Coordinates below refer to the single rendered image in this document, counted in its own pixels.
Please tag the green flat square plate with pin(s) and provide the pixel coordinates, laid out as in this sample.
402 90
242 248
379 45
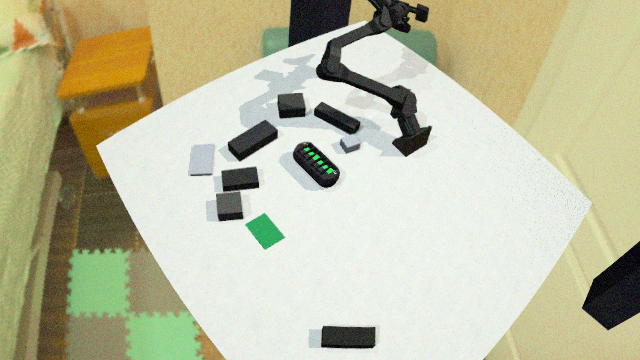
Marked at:
265 231

